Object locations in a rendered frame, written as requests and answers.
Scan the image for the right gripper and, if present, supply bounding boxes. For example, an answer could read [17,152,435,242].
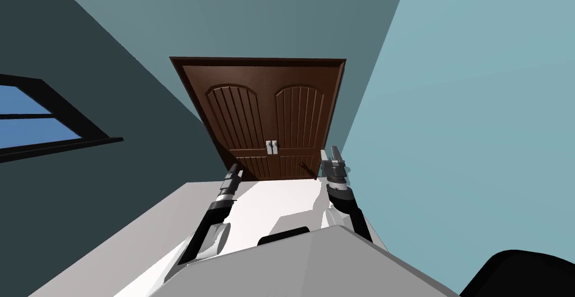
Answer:
[320,145,348,179]

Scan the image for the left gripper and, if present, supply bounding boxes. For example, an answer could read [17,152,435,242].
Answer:
[223,163,245,188]

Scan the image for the brown wooden door leaf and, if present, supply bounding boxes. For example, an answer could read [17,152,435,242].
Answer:
[180,65,273,181]
[263,65,344,181]

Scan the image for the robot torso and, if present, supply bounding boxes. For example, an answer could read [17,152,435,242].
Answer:
[148,225,460,297]

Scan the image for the black framed window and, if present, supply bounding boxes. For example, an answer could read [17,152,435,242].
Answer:
[0,74,125,163]

